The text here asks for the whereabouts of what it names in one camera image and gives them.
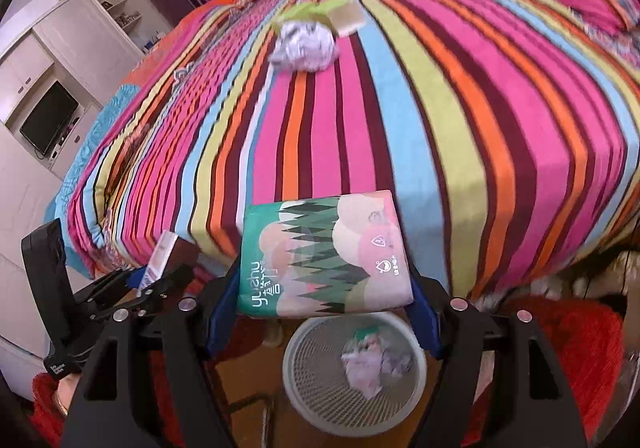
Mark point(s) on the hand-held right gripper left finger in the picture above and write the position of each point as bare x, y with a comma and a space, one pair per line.
222, 323

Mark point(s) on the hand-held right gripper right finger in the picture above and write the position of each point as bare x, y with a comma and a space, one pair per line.
427, 323

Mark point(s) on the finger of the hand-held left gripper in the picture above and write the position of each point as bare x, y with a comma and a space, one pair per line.
115, 288
170, 285

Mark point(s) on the small white carton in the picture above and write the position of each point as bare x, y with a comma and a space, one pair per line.
167, 253

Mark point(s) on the paper ball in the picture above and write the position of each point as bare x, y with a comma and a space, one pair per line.
305, 45
397, 358

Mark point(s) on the white mesh wastebasket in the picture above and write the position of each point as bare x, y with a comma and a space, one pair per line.
310, 393

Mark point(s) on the green printed tissue pack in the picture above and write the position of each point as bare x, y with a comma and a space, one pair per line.
325, 253

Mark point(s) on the person's left forearm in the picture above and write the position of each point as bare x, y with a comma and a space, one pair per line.
65, 395

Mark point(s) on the red rug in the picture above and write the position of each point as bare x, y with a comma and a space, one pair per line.
575, 343

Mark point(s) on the black television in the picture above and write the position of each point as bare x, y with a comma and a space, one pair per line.
47, 120

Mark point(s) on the colourful striped bedsheet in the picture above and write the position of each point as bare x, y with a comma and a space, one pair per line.
450, 128

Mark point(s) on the white wardrobe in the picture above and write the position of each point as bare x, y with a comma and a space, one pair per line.
65, 33

